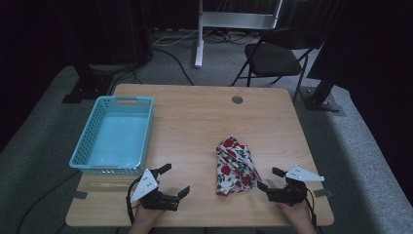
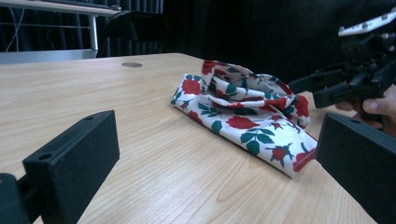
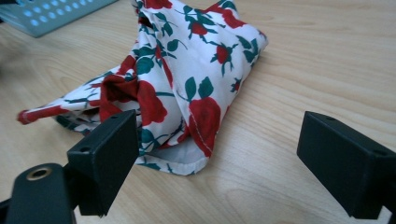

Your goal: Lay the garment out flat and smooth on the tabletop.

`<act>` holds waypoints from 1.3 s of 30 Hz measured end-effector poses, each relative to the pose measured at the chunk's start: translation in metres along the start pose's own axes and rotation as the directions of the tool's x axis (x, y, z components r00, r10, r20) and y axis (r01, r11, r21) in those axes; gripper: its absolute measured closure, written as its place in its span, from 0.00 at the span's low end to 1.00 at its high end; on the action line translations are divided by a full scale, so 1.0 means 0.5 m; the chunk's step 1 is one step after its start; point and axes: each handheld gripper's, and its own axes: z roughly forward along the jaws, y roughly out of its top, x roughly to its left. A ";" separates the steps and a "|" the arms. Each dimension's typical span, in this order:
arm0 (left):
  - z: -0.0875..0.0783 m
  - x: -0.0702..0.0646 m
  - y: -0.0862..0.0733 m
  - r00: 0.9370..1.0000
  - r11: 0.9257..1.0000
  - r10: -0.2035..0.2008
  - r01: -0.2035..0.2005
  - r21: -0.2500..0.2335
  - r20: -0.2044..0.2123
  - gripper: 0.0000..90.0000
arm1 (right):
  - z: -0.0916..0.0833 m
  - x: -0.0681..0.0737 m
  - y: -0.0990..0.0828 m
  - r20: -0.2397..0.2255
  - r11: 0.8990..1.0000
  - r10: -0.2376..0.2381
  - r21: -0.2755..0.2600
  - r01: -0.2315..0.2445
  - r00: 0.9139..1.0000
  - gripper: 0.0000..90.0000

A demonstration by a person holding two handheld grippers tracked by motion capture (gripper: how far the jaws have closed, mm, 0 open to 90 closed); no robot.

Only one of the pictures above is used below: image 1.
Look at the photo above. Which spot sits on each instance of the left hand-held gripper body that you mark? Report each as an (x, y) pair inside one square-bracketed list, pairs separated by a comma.
[(152, 196)]

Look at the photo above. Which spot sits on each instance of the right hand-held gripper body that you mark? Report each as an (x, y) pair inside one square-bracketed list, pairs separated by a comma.
[(290, 193)]

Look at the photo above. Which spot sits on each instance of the white red rose print shirt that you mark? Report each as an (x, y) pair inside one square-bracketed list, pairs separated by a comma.
[(235, 165)]

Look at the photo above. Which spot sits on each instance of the person's left hand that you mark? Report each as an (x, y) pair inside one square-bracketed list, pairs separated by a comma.
[(146, 220)]

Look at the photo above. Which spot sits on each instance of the person's right hand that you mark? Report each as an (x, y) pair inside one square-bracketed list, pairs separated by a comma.
[(298, 217)]

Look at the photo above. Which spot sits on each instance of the grey tape piece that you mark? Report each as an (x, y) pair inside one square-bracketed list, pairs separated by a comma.
[(323, 192), (80, 195)]

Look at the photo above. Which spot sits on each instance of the light blue plastic basket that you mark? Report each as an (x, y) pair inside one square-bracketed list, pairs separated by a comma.
[(120, 139)]

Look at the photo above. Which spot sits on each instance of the grey round table grommet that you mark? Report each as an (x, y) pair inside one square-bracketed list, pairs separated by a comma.
[(237, 99)]

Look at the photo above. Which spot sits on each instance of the black metal stand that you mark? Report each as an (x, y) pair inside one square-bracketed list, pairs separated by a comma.
[(89, 87), (319, 97)]

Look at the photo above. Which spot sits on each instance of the black folding chair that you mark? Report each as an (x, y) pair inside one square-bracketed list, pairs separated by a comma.
[(272, 60)]

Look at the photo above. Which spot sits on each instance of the white metal stand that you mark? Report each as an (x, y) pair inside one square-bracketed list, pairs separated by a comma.
[(233, 20)]

